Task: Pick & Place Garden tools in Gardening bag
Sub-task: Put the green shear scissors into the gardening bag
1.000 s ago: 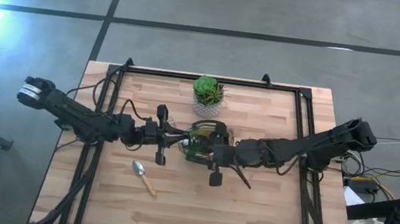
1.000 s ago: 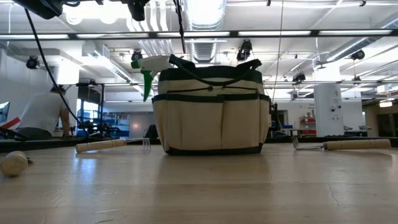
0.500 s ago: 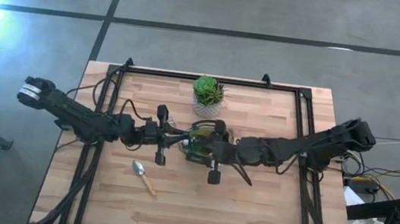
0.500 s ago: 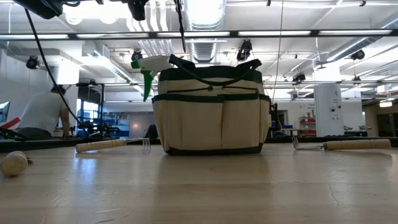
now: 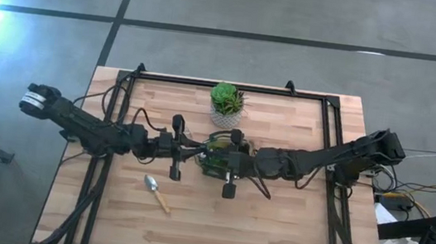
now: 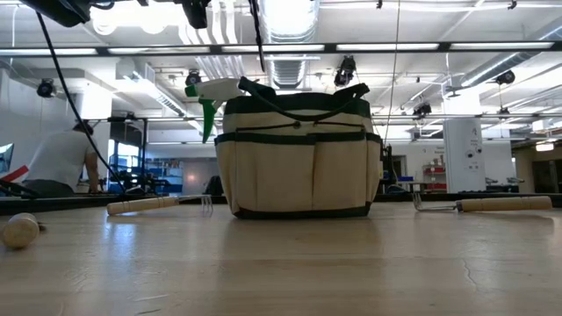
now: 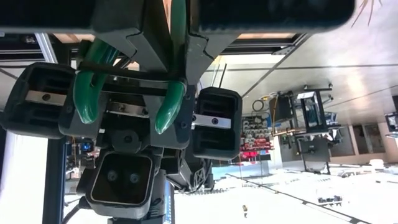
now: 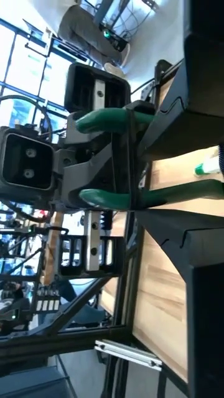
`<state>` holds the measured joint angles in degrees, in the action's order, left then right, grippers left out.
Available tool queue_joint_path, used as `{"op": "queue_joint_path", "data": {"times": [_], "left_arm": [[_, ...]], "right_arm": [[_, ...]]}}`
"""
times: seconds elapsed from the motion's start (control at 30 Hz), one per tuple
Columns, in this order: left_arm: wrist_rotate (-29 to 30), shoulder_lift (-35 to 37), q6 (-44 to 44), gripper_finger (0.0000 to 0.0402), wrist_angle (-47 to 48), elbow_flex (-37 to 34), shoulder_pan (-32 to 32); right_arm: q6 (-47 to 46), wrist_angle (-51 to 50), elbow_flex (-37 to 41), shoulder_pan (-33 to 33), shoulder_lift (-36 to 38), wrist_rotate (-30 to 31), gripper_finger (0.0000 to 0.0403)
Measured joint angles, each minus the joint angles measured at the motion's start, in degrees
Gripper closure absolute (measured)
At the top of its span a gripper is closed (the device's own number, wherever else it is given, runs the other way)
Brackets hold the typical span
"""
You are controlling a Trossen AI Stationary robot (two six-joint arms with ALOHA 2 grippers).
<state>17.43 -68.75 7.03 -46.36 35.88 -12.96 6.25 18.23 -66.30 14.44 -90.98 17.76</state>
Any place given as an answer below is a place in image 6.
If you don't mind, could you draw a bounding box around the black metal workstation frame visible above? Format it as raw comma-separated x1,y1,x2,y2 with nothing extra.
77,114,149,194

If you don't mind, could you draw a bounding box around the white pillar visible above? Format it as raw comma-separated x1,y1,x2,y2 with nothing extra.
442,117,487,194

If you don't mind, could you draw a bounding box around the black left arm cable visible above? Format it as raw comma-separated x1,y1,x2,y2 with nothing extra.
34,11,128,195

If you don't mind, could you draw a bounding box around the straight-tine hand fork wooden handle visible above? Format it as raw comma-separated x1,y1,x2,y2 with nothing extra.
411,191,554,214

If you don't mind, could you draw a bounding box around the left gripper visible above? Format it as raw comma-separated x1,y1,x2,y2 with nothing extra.
181,0,213,30

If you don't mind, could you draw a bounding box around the red white strip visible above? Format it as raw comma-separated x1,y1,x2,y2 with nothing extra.
0,165,30,184

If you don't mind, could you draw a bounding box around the person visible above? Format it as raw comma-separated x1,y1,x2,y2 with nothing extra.
21,120,101,198

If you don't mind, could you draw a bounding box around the shelf with red bins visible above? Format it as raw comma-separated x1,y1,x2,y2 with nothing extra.
421,162,448,193

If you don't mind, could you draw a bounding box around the hand trowel wooden handle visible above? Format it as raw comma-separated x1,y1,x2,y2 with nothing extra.
0,212,47,252

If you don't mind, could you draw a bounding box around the black aluminium table frame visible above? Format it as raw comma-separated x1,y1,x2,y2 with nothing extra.
0,191,562,217

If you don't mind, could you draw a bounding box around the bent-claw hand rake wooden handle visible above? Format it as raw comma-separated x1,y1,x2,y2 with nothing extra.
106,194,215,217

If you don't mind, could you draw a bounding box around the silver ceiling air duct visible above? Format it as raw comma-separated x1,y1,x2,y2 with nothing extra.
258,0,321,91

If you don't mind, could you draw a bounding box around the cream green gardening tote bag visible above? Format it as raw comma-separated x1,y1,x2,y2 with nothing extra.
213,76,383,220

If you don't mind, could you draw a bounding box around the long linear ceiling light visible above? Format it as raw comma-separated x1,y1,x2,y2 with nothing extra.
0,41,562,57

